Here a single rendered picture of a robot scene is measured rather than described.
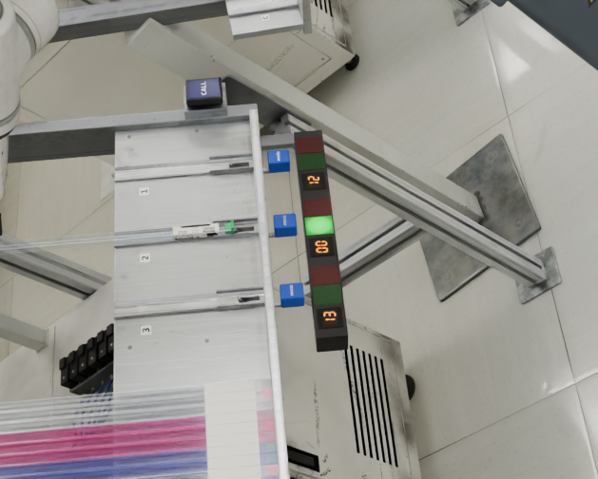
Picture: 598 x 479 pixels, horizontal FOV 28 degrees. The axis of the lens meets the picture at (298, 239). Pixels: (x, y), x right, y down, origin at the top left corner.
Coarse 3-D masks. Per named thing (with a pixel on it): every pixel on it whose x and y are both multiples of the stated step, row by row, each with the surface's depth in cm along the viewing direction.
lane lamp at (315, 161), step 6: (300, 156) 165; (306, 156) 165; (312, 156) 165; (318, 156) 165; (300, 162) 164; (306, 162) 164; (312, 162) 164; (318, 162) 164; (324, 162) 164; (300, 168) 164; (306, 168) 164; (312, 168) 164; (318, 168) 164; (324, 168) 164
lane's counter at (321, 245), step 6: (312, 240) 157; (318, 240) 157; (324, 240) 157; (330, 240) 157; (312, 246) 156; (318, 246) 156; (324, 246) 156; (330, 246) 156; (312, 252) 156; (318, 252) 156; (324, 252) 156; (330, 252) 155
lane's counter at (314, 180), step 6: (306, 174) 163; (312, 174) 163; (318, 174) 163; (324, 174) 163; (306, 180) 163; (312, 180) 163; (318, 180) 163; (324, 180) 163; (306, 186) 162; (312, 186) 162; (318, 186) 162; (324, 186) 162
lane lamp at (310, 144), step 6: (300, 138) 167; (306, 138) 167; (312, 138) 167; (318, 138) 167; (300, 144) 166; (306, 144) 166; (312, 144) 166; (318, 144) 166; (300, 150) 166; (306, 150) 166; (312, 150) 166; (318, 150) 166
